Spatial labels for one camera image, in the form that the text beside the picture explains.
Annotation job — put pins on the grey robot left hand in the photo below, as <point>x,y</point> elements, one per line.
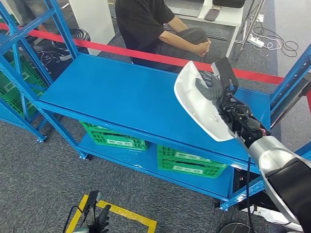
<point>103,220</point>

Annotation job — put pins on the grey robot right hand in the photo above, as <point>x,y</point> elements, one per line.
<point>202,91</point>

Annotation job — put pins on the white plastic cover part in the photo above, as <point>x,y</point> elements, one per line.
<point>194,109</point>

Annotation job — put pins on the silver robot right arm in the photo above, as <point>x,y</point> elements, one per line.
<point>274,157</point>

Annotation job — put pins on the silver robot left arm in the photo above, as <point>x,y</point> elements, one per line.
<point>80,230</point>

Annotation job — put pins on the long blue metal shelf rack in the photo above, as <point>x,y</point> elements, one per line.
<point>121,93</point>

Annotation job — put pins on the tall blue metal shelf rack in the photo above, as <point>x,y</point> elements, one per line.
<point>14,35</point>

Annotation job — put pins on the yellow floor tape square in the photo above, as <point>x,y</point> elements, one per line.
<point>126,213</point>

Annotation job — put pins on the green plastic crate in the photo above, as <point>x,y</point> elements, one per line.
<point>184,165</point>
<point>114,140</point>
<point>12,93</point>

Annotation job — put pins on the dark phone case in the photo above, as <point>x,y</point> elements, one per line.
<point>211,14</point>

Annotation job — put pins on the white desk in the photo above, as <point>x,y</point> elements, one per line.
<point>228,17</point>

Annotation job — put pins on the red barrier tape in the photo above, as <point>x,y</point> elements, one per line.
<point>146,57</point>

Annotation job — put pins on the white power strip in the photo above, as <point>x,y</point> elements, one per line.
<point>255,41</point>

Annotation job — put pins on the grey laptop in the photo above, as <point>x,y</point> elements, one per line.
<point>184,8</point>

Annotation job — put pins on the metal stand leg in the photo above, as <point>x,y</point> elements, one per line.
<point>250,24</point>

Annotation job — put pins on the black bag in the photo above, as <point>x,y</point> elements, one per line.
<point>228,3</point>

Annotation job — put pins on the white power adapter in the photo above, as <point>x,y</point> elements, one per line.
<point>260,18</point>

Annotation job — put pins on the seated person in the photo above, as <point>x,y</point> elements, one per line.
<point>140,22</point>

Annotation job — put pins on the dark round base disc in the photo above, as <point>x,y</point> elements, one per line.
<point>235,229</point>

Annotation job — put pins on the white cabinet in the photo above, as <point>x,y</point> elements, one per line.
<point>94,22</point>

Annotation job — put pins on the black ribbed round disc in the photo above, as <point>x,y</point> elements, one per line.
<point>78,34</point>

